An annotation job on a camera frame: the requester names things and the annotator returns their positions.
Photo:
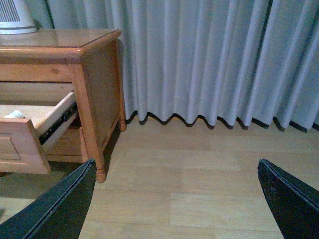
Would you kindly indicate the wooden nightstand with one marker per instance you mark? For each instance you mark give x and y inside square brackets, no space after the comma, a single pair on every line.
[51,62]

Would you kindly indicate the grey curtain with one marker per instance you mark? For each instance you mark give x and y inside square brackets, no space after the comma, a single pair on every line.
[235,60]

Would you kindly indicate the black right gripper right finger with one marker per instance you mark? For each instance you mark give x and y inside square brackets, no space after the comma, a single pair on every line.
[293,203]

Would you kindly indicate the white medicine bottle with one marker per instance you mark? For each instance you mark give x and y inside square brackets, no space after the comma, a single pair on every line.
[15,115]

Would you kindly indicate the wooden drawer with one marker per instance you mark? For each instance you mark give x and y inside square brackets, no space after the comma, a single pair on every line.
[70,147]
[24,143]

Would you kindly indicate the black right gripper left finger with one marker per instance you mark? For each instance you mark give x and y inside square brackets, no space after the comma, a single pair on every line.
[59,213]

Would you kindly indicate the white ribbed lamp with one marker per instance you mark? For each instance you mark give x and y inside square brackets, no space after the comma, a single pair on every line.
[15,17]

